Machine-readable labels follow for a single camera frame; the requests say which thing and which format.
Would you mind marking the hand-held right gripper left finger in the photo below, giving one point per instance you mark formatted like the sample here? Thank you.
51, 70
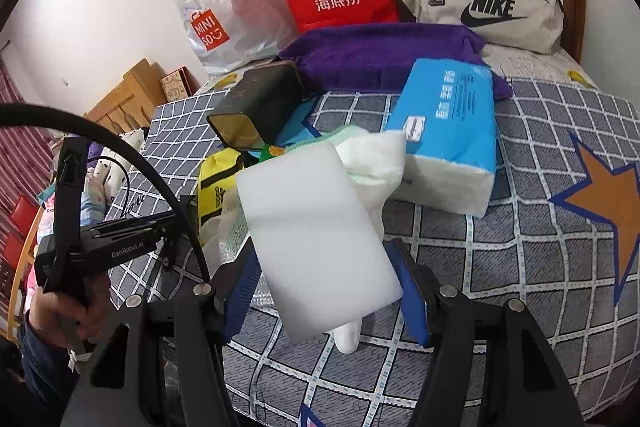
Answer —
242, 297

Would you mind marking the white dotted cloth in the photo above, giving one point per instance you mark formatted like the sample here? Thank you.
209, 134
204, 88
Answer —
112, 172

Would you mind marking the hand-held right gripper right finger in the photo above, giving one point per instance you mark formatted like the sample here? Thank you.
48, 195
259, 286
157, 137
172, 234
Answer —
410, 297

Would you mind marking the wooden chair red cushions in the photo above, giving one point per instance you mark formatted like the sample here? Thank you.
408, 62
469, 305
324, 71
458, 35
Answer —
22, 217

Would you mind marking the blue tissue pack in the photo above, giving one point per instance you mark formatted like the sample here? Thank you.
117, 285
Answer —
445, 132

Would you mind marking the white mango-print bed sheet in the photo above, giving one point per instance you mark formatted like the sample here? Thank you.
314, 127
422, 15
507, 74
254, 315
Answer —
525, 64

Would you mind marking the mint green cloth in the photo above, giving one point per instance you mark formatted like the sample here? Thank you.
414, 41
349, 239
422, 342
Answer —
320, 138

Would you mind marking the red striped curtain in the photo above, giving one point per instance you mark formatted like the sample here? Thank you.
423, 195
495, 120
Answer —
20, 142

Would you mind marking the white rectangular sponge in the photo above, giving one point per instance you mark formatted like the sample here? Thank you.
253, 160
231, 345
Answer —
310, 232

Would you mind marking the grey checked blanket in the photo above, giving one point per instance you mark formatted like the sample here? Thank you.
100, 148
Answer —
525, 207

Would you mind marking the patterned cardboard box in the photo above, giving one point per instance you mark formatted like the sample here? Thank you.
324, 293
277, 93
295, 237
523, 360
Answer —
177, 84

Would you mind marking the person's left hand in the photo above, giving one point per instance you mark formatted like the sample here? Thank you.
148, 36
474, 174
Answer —
50, 317

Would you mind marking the black box gold rim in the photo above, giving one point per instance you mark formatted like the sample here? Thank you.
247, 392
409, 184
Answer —
260, 102

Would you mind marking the purple towel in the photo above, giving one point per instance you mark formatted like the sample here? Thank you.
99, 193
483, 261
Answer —
375, 57

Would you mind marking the yellow zip pouch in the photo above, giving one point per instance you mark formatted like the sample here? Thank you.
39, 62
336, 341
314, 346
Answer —
217, 177

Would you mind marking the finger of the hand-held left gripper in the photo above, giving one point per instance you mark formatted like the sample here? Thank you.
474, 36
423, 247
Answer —
67, 207

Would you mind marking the light wooden furniture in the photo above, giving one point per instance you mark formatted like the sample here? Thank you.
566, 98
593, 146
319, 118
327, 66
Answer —
130, 97

